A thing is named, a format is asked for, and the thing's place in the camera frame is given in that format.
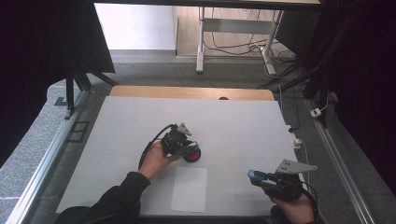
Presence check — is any person's right hand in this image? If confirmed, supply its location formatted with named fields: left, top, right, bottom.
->
left=269, top=194, right=316, bottom=224

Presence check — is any white plug adapter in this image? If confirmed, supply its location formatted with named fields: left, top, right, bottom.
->
left=285, top=124, right=303, bottom=149

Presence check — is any black metal stand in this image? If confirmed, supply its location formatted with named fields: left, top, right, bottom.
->
left=54, top=52, right=120, bottom=120
left=258, top=46, right=331, bottom=129

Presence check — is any red ink pad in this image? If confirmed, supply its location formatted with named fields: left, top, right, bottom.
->
left=182, top=147, right=202, bottom=163

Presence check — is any blue stamp cover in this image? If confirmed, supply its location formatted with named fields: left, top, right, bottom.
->
left=247, top=169, right=267, bottom=182

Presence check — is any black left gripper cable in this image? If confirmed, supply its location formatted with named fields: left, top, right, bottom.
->
left=138, top=123, right=176, bottom=171

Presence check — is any white metal desk frame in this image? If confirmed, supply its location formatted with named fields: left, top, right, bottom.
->
left=195, top=6, right=285, bottom=77

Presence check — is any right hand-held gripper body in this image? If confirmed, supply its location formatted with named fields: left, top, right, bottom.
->
left=262, top=159, right=318, bottom=203

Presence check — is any white paper sheet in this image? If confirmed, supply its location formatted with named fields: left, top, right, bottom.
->
left=170, top=166, right=208, bottom=214

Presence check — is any black curtain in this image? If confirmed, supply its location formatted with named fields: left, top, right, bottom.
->
left=0, top=0, right=116, bottom=167
left=311, top=0, right=396, bottom=195

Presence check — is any person's left hand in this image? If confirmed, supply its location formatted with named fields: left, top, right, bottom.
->
left=138, top=141, right=181, bottom=181

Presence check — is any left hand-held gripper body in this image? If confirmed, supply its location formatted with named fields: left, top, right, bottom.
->
left=160, top=122, right=195, bottom=157

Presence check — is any aluminium rail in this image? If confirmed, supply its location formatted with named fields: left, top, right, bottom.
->
left=304, top=99, right=375, bottom=224
left=6, top=90, right=92, bottom=224

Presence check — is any black floor cable tangle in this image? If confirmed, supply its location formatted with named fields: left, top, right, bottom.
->
left=204, top=7, right=297, bottom=63

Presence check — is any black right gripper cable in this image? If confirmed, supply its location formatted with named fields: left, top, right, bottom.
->
left=300, top=181, right=320, bottom=222

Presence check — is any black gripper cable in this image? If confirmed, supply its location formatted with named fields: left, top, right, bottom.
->
left=300, top=181, right=320, bottom=222
left=138, top=123, right=176, bottom=171

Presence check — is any white table cover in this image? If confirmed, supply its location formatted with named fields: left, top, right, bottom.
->
left=55, top=95, right=316, bottom=217

